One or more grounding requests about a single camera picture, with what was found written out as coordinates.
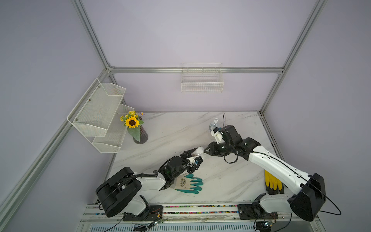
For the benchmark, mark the white mesh shelf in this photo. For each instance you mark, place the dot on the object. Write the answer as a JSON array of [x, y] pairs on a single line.
[[112, 141], [94, 113]]

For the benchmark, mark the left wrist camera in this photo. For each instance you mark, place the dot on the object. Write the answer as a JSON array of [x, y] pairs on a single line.
[[198, 161]]

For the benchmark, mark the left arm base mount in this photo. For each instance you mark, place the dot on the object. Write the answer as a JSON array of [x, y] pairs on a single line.
[[140, 210]]

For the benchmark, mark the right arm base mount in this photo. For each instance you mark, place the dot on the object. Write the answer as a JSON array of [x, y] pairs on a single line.
[[253, 210]]

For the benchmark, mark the white label tea bottle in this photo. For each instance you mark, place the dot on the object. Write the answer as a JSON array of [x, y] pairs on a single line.
[[198, 152]]

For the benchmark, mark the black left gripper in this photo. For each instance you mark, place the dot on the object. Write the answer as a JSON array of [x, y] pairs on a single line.
[[186, 153]]

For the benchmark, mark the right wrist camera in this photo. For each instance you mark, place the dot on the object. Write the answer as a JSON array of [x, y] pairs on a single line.
[[218, 135]]

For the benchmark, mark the green white work glove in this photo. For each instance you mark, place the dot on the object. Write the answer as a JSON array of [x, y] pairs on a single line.
[[188, 184]]

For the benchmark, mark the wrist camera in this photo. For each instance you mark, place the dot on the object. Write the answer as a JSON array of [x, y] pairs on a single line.
[[198, 161], [218, 135]]

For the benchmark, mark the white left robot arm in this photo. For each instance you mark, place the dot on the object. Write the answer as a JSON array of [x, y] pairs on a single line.
[[123, 192]]

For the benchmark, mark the clear small water bottle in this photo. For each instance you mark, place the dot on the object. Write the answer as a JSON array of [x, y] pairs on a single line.
[[213, 124]]

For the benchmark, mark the white mesh lower shelf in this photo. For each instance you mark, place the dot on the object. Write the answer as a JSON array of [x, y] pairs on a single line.
[[112, 141]]

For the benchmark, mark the white mesh upper shelf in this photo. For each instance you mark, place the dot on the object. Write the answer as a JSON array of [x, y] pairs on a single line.
[[94, 113]]

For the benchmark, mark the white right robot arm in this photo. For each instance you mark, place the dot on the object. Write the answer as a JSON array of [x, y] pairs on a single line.
[[308, 192]]

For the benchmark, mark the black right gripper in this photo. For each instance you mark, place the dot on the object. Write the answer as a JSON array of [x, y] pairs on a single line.
[[213, 150]]

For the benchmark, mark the dark glass flower vase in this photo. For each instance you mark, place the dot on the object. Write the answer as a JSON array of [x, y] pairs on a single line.
[[143, 136]]

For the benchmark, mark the yellow black work glove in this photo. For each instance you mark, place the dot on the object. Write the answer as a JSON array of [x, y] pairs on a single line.
[[273, 185]]

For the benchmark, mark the white wire wall basket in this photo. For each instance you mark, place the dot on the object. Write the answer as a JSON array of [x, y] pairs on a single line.
[[201, 77]]

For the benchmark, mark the artificial sunflower bouquet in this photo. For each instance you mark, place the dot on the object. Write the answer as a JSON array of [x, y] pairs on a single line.
[[132, 121]]

